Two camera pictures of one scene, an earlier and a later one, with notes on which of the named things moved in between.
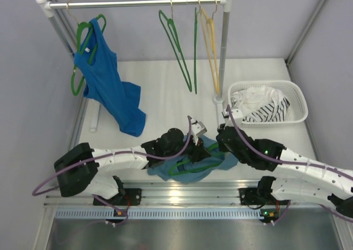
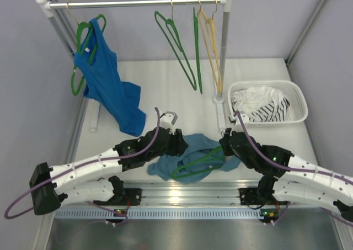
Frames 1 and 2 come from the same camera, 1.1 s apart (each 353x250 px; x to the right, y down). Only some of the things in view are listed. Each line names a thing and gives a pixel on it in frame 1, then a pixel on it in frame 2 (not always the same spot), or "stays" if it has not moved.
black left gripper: [198, 149] to [178, 142]
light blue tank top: [182, 170] stays
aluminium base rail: [185, 200] stays
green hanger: [210, 148] to [216, 154]
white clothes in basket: [249, 99] stays
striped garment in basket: [275, 111] stays
